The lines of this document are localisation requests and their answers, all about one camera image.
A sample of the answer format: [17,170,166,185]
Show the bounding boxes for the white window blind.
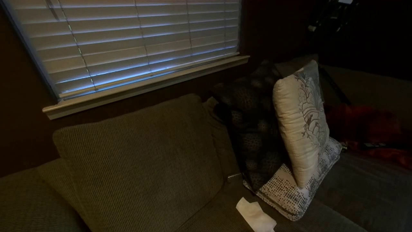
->
[1,0,243,103]

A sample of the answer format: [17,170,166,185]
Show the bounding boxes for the white leaf print pillow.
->
[272,60,332,190]

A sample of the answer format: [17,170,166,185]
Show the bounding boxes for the olive sofa back cushion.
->
[51,94,225,232]

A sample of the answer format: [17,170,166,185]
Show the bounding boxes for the red blanket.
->
[328,102,412,170]

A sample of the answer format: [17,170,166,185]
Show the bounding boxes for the olive fabric sofa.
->
[0,53,412,232]

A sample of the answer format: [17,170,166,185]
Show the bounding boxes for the grey text print pillow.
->
[242,137,345,223]

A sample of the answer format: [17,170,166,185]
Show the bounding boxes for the beige window sill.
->
[41,54,251,121]

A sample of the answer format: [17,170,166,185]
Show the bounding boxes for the black floral pattern pillow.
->
[210,60,293,194]

